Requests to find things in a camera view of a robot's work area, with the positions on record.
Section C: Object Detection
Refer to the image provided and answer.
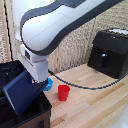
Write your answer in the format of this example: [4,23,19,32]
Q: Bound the blue plastic bowl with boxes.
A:
[42,77,54,92]

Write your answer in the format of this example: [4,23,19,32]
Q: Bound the black hard case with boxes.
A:
[87,28,128,80]

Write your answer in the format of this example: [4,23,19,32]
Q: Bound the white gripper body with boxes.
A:
[17,43,51,84]

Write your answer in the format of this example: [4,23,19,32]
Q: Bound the dark blue book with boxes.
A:
[2,69,50,116]

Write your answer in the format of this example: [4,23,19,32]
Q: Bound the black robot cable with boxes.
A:
[47,68,128,91]

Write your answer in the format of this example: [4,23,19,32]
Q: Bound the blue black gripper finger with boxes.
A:
[30,78,37,85]

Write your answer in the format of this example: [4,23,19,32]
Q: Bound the beige woven folding screen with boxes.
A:
[0,0,128,75]

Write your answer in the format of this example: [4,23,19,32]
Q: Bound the black fabric storage bag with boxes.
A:
[0,59,53,128]

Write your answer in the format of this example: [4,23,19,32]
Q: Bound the red plastic cup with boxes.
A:
[57,84,71,102]

